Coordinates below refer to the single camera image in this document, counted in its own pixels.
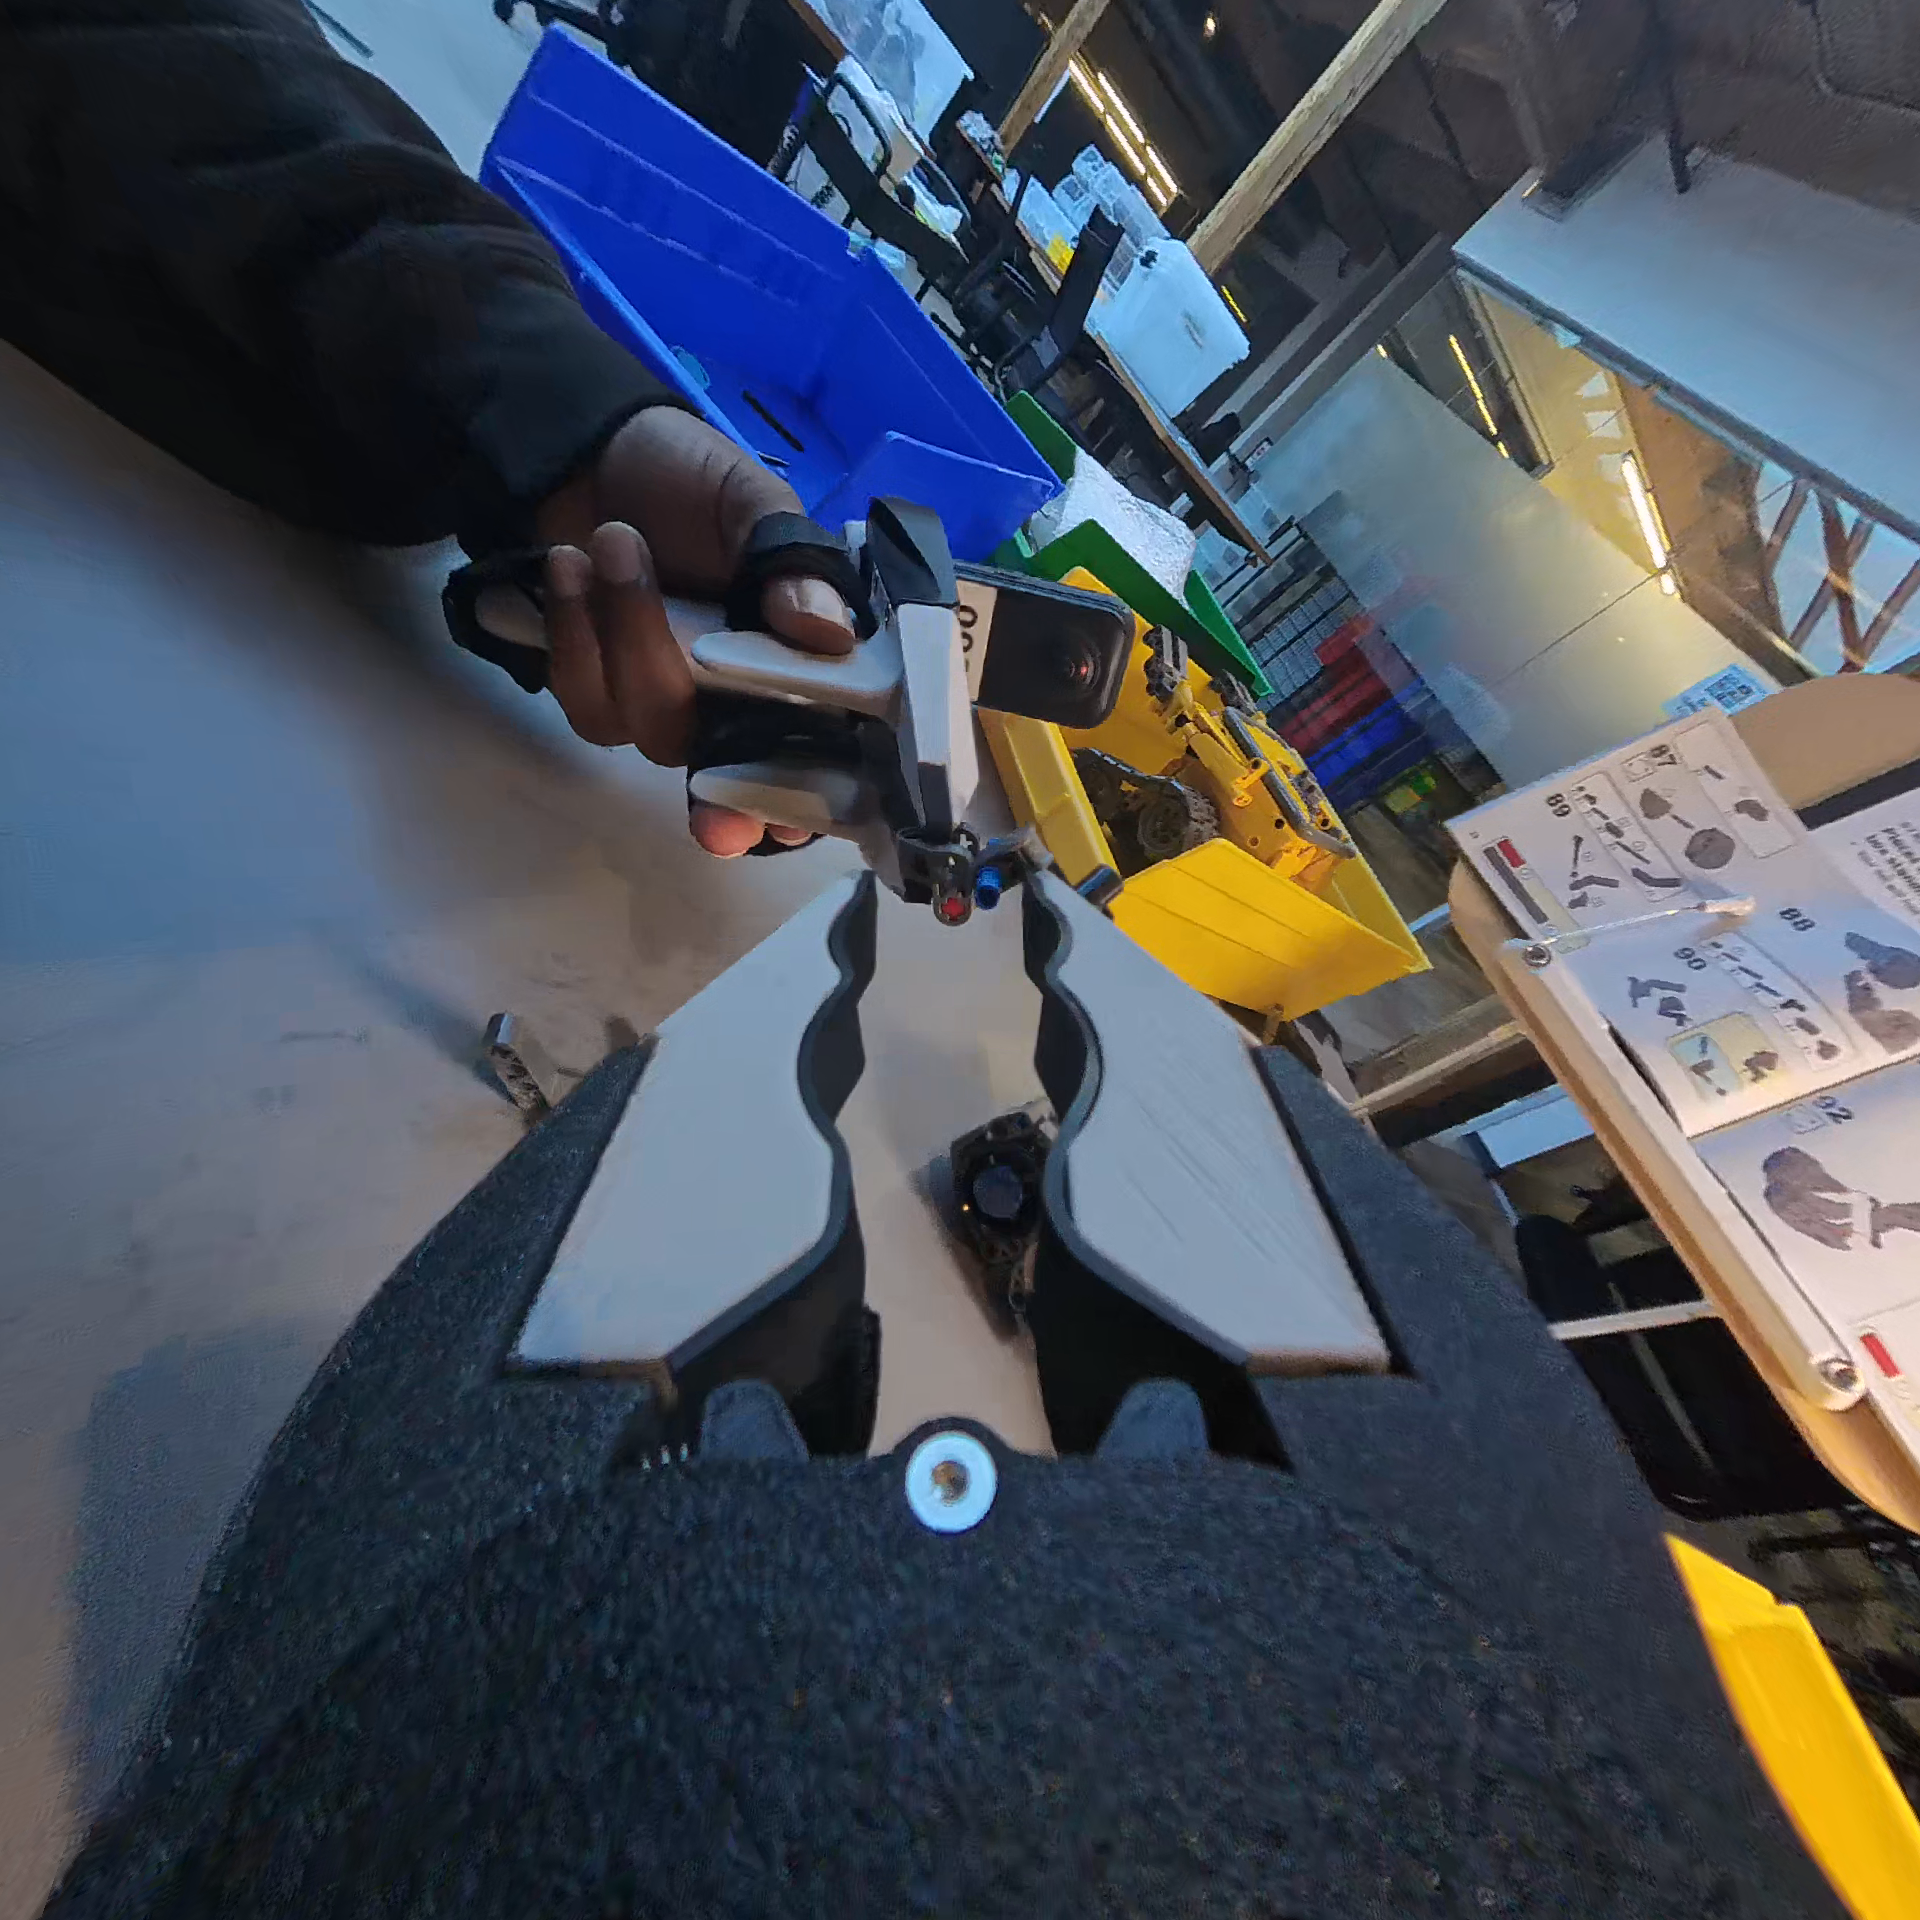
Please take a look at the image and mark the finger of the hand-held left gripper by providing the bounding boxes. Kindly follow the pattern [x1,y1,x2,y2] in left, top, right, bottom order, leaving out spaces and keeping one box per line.
[896,603,986,850]

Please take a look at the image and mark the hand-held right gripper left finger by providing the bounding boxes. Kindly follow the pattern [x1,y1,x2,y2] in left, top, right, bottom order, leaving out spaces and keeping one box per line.
[505,872,888,1456]

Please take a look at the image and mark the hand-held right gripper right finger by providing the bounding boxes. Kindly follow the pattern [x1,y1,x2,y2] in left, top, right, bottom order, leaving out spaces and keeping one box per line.
[1018,872,1395,1456]

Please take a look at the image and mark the black brick assembly coloured pins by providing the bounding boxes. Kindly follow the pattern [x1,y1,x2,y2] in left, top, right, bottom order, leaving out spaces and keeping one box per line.
[896,827,1058,929]

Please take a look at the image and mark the grey brick beam piece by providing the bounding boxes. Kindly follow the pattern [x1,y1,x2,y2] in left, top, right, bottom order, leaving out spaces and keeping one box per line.
[476,1008,558,1124]

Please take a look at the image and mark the grey desk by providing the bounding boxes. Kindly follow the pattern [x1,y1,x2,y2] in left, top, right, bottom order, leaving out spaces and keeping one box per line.
[0,338,1358,1907]

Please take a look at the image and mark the person's left hand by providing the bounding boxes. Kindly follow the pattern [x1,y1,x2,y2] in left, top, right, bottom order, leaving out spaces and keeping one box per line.
[533,401,858,862]

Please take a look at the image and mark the green storage bin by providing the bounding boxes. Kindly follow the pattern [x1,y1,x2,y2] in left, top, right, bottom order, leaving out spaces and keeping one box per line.
[994,479,1276,696]
[999,390,1080,484]

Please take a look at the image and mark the white foam block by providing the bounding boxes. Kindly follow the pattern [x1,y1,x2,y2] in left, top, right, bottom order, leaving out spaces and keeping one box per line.
[1034,451,1196,558]

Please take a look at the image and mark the yellow toy bulldozer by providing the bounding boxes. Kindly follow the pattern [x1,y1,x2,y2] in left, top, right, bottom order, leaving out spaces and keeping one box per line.
[1069,620,1367,899]

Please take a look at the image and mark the grey twin engine brick model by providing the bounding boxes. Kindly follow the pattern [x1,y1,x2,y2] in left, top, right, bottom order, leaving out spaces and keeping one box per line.
[943,1099,1063,1332]

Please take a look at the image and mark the wooden workbench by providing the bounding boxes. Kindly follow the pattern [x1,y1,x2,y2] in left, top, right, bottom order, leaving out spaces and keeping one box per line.
[812,0,1276,558]

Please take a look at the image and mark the yellow storage bin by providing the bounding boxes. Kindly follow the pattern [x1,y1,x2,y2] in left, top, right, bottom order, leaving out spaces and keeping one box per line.
[1662,1530,1920,1920]
[979,567,1432,1024]

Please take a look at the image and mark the shelf of coloured bins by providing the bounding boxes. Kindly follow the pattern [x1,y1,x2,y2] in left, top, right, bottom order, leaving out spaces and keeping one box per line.
[1247,515,1506,820]

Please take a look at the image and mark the white plastic container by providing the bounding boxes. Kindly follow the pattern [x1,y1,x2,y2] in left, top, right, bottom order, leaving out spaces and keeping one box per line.
[1080,238,1249,421]

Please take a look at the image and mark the blue storage bin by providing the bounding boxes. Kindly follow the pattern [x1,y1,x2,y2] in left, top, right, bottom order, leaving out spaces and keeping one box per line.
[476,27,1063,564]

